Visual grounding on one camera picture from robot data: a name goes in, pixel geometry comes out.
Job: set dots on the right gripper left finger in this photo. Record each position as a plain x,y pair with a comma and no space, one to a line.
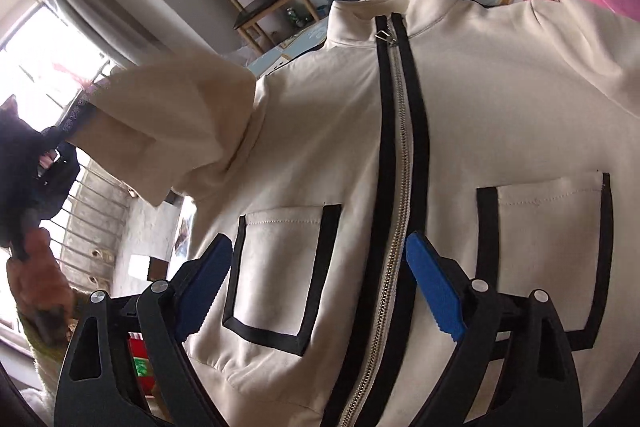
98,384

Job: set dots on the person's left hand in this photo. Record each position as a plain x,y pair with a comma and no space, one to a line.
38,284

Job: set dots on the red box on floor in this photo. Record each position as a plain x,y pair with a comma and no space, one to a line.
142,363

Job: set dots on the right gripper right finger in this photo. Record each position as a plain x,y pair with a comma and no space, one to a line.
538,383

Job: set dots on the cream zip-up jacket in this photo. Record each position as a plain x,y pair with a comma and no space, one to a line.
508,136

